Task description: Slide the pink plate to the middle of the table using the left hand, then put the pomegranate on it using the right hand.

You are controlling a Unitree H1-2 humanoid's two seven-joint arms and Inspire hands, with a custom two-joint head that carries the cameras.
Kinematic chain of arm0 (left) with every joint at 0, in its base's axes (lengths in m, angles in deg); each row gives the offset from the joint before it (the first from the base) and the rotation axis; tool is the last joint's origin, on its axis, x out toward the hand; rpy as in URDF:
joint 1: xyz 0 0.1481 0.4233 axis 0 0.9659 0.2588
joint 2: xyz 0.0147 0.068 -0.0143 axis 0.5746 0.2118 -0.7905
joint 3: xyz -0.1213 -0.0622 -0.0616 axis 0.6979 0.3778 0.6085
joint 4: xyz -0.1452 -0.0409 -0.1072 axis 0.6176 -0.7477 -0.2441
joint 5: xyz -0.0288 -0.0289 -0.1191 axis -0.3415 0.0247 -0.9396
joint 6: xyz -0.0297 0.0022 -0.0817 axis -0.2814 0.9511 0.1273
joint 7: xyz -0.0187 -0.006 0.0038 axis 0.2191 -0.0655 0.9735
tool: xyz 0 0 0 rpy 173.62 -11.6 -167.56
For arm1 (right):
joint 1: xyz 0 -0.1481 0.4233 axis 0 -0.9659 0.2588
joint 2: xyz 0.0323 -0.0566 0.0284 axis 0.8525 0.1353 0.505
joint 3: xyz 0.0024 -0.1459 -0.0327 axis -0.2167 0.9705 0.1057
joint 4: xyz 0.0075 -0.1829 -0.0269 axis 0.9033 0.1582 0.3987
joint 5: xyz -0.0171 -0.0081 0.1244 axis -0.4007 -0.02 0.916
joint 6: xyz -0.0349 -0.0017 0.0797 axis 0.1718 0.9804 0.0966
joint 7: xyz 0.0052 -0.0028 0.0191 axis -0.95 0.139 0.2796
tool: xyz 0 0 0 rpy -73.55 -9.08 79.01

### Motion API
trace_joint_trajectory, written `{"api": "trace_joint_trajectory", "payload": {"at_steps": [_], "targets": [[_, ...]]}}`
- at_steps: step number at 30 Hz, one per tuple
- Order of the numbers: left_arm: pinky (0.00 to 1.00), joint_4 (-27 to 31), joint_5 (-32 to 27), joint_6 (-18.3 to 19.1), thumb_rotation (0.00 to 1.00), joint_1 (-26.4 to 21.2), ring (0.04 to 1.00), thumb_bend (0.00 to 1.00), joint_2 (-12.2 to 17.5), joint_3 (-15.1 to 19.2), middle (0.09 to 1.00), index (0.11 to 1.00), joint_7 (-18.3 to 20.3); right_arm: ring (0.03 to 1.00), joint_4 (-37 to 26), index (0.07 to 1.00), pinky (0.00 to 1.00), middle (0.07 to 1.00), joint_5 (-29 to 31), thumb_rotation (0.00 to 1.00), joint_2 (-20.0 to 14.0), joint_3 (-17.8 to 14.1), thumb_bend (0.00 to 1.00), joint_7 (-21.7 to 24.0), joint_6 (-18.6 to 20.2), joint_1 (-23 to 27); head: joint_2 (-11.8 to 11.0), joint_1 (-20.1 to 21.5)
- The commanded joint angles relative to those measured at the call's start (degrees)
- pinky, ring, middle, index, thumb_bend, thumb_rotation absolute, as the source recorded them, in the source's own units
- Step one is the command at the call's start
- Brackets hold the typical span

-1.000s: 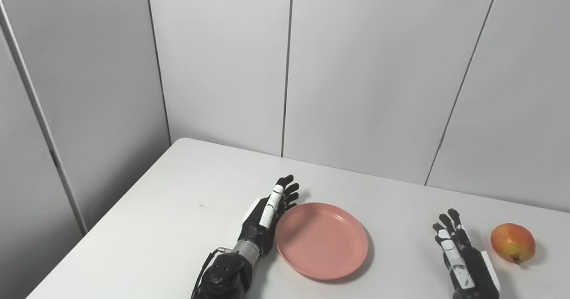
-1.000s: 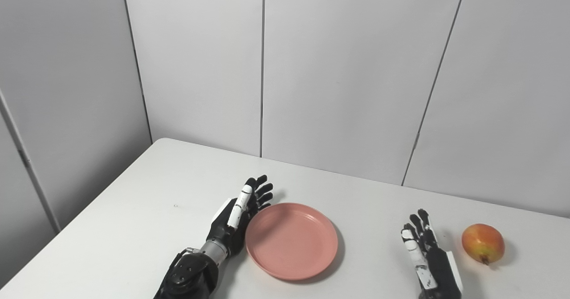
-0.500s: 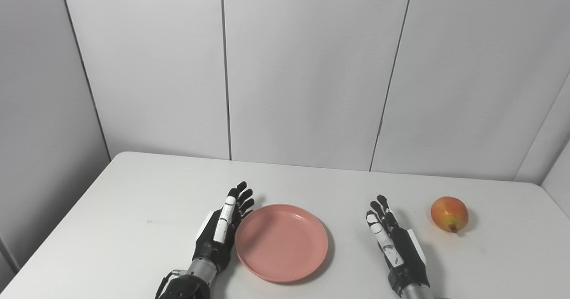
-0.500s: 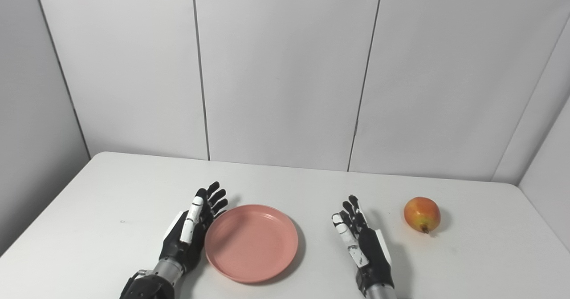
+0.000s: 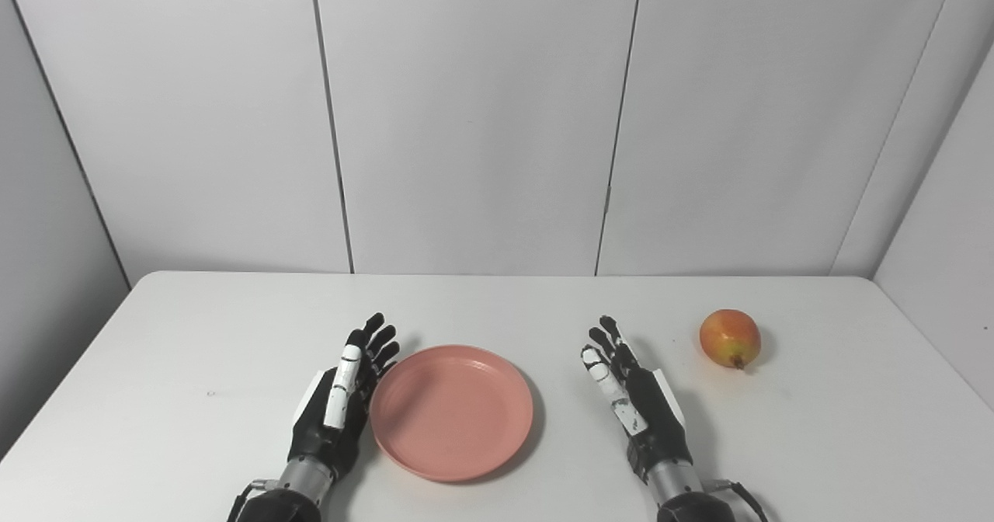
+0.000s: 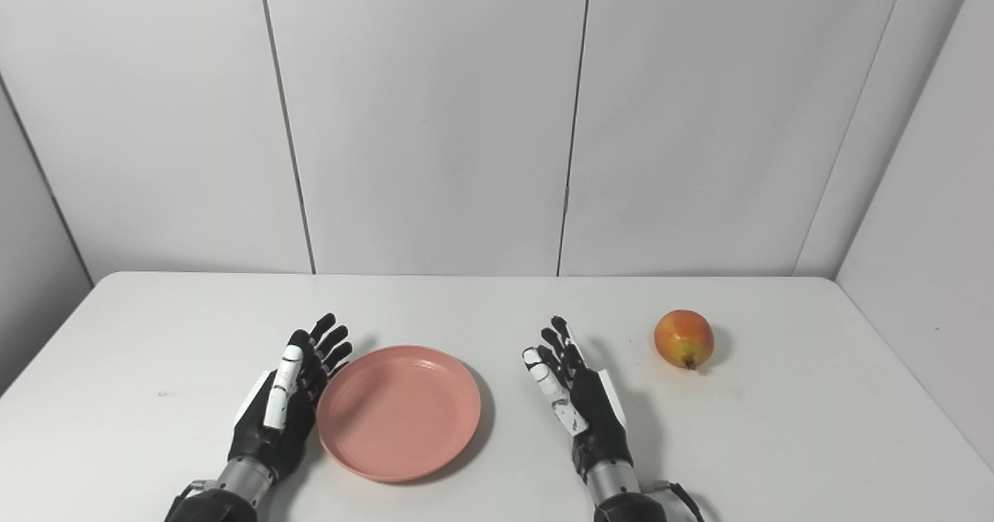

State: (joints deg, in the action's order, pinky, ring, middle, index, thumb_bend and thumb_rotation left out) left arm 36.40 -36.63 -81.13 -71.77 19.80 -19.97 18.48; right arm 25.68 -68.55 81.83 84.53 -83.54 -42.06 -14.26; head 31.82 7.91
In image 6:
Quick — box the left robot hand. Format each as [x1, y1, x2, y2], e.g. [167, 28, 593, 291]
[228, 312, 353, 484]

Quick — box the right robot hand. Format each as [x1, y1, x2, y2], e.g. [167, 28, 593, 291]
[522, 316, 634, 482]

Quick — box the pink plate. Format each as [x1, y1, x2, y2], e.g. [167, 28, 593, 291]
[316, 344, 482, 484]

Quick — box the red yellow apple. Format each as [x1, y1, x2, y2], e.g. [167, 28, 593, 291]
[654, 309, 714, 371]

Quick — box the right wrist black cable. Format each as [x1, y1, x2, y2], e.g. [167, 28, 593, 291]
[643, 482, 706, 522]

